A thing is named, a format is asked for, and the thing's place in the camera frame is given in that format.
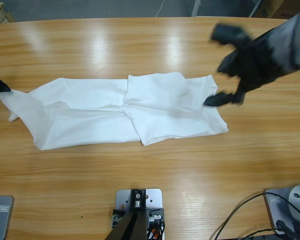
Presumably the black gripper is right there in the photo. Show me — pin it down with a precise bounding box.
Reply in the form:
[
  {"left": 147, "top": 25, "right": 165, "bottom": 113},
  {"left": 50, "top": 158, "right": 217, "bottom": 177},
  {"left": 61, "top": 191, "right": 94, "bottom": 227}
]
[{"left": 203, "top": 37, "right": 291, "bottom": 107}]

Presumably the white T-shirt with UNITREE print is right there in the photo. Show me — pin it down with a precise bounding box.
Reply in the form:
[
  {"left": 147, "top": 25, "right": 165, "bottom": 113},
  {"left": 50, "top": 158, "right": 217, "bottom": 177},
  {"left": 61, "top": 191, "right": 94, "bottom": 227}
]
[{"left": 0, "top": 71, "right": 230, "bottom": 152}]

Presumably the wooden pallet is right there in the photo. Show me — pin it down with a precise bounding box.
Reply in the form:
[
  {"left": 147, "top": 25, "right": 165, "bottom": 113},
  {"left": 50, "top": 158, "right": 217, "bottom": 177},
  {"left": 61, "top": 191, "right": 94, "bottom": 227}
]
[{"left": 0, "top": 1, "right": 15, "bottom": 25}]

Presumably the cardboard box with blue print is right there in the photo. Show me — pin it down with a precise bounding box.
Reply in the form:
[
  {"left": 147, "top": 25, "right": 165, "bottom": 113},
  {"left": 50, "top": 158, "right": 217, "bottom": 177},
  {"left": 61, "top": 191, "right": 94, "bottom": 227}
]
[{"left": 253, "top": 0, "right": 286, "bottom": 19}]

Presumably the cardboard box with dark lettering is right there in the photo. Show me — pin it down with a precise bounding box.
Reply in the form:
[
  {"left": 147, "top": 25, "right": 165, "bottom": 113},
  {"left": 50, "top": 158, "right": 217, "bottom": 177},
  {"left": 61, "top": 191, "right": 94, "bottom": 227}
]
[{"left": 272, "top": 0, "right": 300, "bottom": 20}]

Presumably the black block with silver connector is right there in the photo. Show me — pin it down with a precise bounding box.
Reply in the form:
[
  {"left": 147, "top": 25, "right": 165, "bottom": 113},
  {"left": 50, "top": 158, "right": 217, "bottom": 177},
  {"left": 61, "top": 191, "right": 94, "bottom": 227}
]
[{"left": 146, "top": 207, "right": 165, "bottom": 226}]

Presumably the black and silver clamp fitting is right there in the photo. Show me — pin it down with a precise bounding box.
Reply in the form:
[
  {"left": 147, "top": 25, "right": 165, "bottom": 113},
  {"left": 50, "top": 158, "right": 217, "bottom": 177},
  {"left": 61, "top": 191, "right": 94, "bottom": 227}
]
[{"left": 111, "top": 209, "right": 126, "bottom": 229}]

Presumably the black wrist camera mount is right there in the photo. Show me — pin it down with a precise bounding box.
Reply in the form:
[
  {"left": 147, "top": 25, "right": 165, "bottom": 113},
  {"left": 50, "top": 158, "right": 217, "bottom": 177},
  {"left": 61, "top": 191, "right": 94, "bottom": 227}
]
[{"left": 209, "top": 23, "right": 253, "bottom": 47}]

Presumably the white metal frame leg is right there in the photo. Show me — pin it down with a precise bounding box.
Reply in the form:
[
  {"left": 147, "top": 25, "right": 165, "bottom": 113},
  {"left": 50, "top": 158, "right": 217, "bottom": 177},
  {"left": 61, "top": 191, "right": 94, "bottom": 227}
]
[
  {"left": 191, "top": 0, "right": 204, "bottom": 17},
  {"left": 248, "top": 0, "right": 264, "bottom": 18}
]

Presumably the long black cable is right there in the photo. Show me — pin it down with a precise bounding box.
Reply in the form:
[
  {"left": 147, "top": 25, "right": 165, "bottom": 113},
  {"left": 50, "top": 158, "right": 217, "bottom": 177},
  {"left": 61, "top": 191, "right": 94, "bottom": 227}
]
[{"left": 214, "top": 192, "right": 300, "bottom": 240}]

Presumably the thin white floor cable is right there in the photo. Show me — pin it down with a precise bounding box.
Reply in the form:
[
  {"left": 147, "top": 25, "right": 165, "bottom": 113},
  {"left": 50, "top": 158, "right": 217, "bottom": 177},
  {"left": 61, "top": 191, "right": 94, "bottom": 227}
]
[{"left": 156, "top": 0, "right": 166, "bottom": 15}]

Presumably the white camera mounting plate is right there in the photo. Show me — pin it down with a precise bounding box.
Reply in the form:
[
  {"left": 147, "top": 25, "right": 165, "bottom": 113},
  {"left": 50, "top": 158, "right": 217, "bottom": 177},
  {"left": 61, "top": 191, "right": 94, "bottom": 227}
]
[{"left": 111, "top": 188, "right": 166, "bottom": 240}]

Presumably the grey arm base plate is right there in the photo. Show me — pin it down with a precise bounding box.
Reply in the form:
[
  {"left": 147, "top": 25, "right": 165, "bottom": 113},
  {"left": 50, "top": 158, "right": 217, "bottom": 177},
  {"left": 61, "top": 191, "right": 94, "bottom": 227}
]
[
  {"left": 264, "top": 187, "right": 300, "bottom": 236},
  {"left": 0, "top": 195, "right": 15, "bottom": 240}
]

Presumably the black bracket with silver bolt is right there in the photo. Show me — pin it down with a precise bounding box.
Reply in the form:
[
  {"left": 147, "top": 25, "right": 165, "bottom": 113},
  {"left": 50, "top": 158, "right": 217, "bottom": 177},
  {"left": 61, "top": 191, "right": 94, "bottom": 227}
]
[{"left": 129, "top": 189, "right": 148, "bottom": 212}]

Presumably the thin black cable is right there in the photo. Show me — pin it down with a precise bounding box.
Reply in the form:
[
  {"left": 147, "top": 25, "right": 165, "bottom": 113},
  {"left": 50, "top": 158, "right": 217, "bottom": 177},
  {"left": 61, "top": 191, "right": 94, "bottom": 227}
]
[{"left": 239, "top": 226, "right": 278, "bottom": 240}]

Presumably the black and orange cable bundle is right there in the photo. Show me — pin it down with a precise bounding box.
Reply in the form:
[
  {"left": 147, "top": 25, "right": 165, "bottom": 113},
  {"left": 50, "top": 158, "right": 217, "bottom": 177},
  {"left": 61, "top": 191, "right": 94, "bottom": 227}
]
[{"left": 146, "top": 221, "right": 167, "bottom": 240}]

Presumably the dark camera post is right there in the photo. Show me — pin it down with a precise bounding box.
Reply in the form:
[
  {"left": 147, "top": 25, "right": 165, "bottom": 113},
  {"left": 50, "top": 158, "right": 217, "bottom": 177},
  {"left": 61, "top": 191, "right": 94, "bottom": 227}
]
[{"left": 107, "top": 209, "right": 149, "bottom": 240}]

